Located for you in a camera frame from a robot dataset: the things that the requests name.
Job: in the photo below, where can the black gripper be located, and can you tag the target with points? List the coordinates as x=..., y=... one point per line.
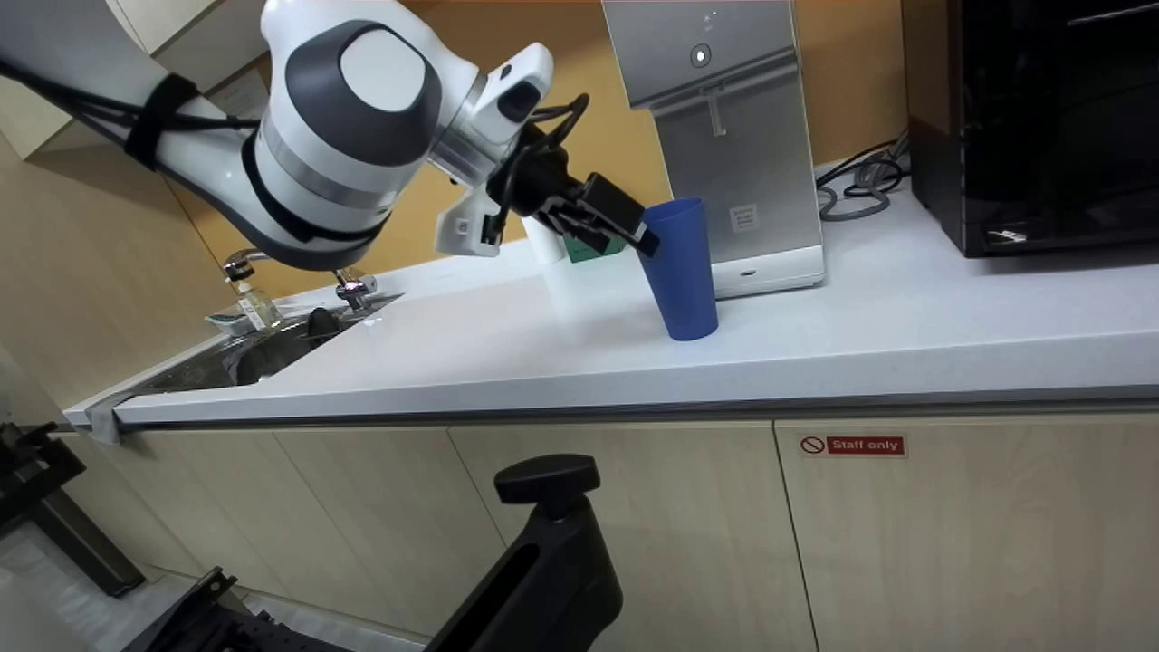
x=546, y=184

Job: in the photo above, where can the blue plastic cup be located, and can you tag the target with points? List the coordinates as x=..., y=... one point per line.
x=691, y=290

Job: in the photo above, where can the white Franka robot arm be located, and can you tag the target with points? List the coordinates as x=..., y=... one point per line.
x=348, y=109

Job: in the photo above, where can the white water dispenser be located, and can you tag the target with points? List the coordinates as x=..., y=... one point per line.
x=747, y=145

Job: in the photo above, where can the green tissue box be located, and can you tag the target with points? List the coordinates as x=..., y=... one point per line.
x=581, y=249

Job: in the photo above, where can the chrome sink faucet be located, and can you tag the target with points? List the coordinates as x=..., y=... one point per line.
x=352, y=290

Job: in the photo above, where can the light wood cabinet door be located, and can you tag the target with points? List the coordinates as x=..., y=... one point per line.
x=399, y=509
x=220, y=509
x=1003, y=554
x=701, y=545

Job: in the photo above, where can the red warning sticker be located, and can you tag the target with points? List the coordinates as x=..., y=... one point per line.
x=862, y=443

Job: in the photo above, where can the stainless steel sink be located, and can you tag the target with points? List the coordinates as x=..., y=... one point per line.
x=277, y=350

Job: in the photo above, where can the black microwave oven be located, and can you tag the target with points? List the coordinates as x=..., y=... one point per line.
x=1052, y=120

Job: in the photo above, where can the black metal stand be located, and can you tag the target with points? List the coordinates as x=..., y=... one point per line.
x=50, y=483

